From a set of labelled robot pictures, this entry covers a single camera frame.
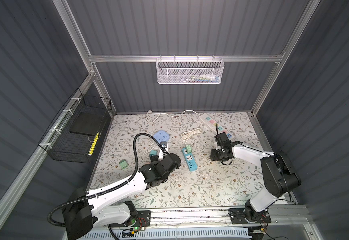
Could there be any teal blue power strip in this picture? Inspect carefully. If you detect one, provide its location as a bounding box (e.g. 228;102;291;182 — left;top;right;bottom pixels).
182;148;198;172

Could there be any green plug adapter cube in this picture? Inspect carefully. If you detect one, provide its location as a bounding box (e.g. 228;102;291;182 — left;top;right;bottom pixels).
119;160;129;169
185;145;193;154

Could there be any light blue round power strip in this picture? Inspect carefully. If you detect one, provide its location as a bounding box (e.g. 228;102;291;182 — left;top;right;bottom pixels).
153;130;170;143

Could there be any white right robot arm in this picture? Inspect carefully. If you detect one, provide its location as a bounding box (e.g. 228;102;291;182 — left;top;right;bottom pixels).
210;133;302;221

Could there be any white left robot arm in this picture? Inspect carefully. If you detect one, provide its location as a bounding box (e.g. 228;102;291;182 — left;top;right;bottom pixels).
62;153;181;240

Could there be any teal plug adapter cube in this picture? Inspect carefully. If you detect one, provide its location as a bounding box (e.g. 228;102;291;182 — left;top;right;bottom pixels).
149;150;157;157

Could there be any long white power strip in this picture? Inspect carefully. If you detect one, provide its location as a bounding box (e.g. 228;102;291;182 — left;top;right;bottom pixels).
198;113;234;141

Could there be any yellow marker in basket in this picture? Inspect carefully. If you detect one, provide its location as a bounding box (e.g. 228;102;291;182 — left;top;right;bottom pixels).
88;132;100;156

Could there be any black corrugated cable conduit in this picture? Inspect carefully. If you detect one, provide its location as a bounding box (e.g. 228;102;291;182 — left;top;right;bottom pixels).
47;132;166;227

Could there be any coiled white cable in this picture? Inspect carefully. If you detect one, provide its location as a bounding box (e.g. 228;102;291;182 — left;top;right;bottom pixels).
180;127;204;143

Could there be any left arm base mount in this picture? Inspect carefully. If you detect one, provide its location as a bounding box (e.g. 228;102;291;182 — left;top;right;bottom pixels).
109;209;151;228

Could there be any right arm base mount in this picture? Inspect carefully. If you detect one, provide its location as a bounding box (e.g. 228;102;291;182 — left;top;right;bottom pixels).
228;208;272;224

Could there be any black wire side basket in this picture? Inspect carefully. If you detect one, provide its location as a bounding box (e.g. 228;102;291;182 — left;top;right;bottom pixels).
38;90;112;164

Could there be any white wire wall basket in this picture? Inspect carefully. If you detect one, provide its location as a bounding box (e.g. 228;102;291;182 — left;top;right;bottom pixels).
155;58;225;85

